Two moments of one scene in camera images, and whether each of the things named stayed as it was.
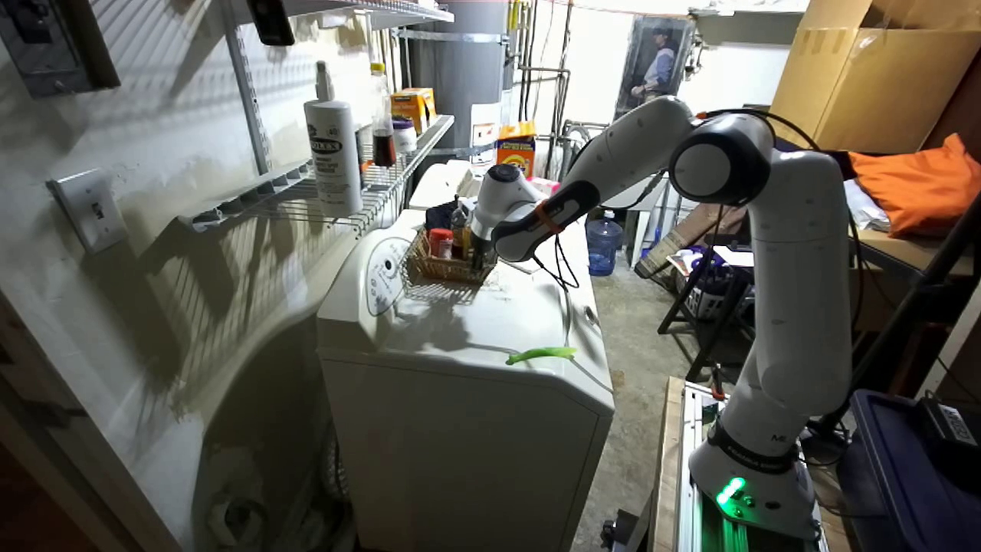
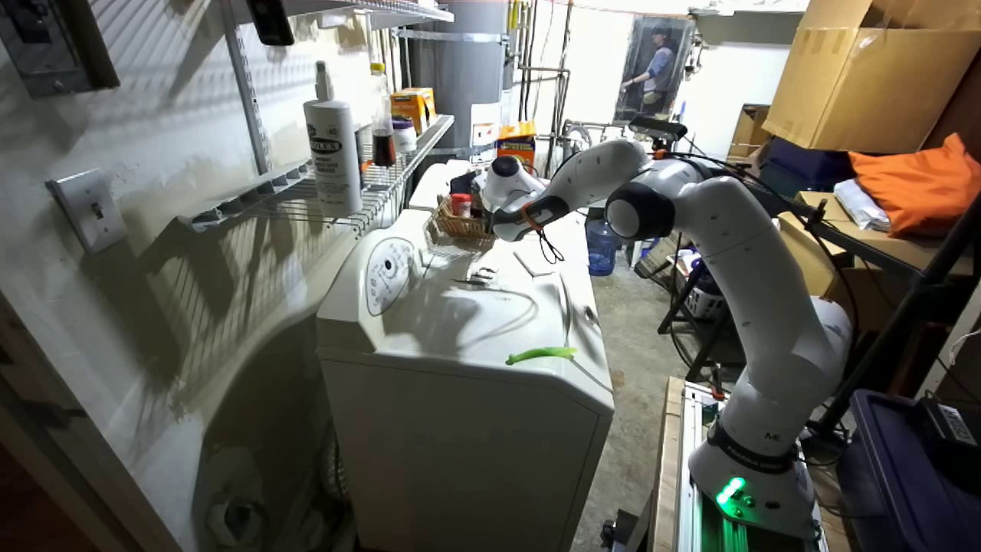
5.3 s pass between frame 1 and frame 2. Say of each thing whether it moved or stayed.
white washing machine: stayed
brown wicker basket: moved
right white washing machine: stayed
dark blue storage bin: stayed
